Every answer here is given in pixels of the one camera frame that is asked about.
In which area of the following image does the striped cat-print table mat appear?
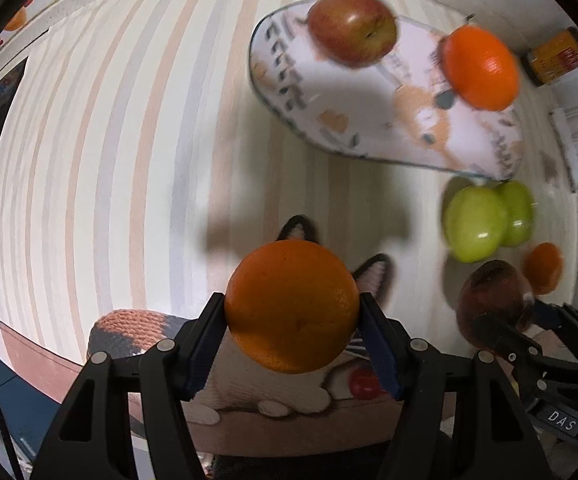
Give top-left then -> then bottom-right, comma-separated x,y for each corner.
0,0 -> 578,461

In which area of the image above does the green apple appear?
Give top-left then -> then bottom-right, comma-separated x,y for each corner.
496,180 -> 536,247
443,186 -> 510,264

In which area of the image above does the blue cabinet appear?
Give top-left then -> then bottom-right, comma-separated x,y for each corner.
0,327 -> 86,480

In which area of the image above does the smooth orange with stem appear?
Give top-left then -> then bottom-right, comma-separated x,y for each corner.
441,26 -> 520,111

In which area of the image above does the oval printed plate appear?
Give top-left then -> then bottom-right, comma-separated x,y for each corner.
248,0 -> 524,182

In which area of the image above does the small orange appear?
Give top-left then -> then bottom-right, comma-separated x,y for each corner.
524,242 -> 564,296

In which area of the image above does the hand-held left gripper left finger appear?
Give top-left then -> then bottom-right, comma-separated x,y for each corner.
30,292 -> 227,480

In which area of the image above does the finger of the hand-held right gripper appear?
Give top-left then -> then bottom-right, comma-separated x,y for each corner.
533,300 -> 578,353
471,311 -> 544,368

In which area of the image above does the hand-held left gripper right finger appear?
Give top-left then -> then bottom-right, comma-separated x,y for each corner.
359,291 -> 552,480

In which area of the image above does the dark red apple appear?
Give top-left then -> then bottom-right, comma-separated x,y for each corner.
456,260 -> 537,351

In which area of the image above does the sauce bottle with yellow label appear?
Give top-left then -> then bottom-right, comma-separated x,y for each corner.
526,27 -> 578,86

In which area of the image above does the textured orange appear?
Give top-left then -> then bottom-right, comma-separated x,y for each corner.
225,240 -> 360,375

